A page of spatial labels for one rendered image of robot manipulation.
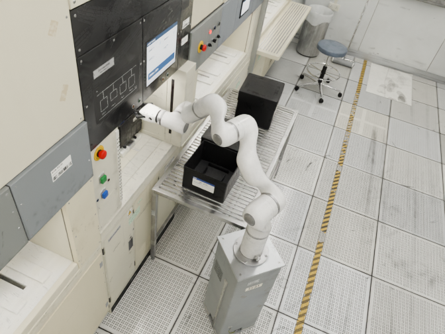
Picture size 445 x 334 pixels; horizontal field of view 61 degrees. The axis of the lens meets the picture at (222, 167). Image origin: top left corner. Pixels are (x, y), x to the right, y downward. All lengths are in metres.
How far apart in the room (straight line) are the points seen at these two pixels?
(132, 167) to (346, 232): 1.95
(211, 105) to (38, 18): 0.81
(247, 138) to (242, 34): 1.91
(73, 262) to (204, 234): 1.36
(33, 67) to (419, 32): 5.45
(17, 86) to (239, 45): 2.62
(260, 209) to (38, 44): 1.07
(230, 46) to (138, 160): 1.67
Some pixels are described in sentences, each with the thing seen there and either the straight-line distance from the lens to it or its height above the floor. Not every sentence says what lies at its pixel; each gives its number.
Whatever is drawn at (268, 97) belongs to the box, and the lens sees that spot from 2.72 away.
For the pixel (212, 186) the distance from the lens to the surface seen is 2.16.
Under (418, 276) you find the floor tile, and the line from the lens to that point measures 3.47.
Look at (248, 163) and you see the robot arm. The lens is 1.67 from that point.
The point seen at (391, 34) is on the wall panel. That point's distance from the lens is 6.10.
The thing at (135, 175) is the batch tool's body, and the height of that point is 0.87.
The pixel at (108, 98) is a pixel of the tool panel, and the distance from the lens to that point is 1.53.
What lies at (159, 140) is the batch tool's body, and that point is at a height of 0.87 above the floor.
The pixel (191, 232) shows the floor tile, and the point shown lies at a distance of 3.02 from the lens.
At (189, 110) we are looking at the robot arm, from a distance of 1.81.
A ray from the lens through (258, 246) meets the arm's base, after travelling 1.94.
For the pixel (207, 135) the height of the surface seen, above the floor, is 0.86.
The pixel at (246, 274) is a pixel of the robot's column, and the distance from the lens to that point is 1.99.
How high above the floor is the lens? 2.44
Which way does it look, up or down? 43 degrees down
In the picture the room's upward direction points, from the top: 11 degrees clockwise
